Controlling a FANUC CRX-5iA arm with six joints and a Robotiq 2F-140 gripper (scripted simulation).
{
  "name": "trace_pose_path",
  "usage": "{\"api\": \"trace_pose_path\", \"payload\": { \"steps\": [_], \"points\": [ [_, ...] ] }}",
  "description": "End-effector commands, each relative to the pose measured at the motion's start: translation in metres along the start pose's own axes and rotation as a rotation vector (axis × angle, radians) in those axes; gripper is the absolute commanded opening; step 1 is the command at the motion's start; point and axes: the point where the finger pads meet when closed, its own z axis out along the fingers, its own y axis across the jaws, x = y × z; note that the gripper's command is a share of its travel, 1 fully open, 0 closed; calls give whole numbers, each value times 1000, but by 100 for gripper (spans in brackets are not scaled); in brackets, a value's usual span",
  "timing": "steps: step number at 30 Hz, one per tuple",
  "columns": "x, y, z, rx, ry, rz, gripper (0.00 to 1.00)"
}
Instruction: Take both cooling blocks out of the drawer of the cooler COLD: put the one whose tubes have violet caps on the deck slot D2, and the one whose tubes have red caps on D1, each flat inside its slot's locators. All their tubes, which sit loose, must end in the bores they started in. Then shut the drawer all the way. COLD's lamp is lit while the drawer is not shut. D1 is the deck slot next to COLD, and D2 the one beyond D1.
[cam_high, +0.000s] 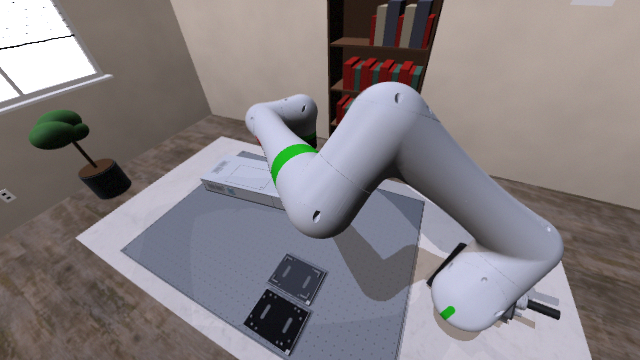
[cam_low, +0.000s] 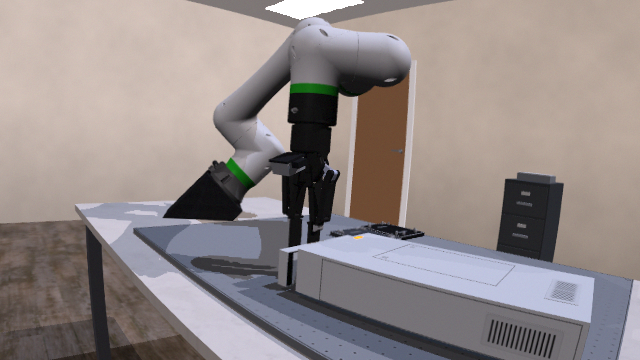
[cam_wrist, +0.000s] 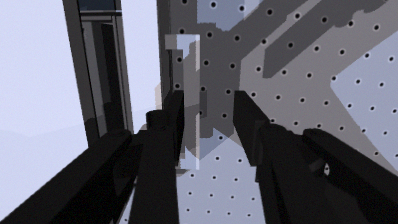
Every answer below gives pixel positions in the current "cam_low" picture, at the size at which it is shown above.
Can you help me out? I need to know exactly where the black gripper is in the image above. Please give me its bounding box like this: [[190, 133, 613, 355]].
[[282, 125, 340, 248]]

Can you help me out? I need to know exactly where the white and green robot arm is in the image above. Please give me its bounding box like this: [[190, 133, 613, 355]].
[[208, 17, 411, 205]]

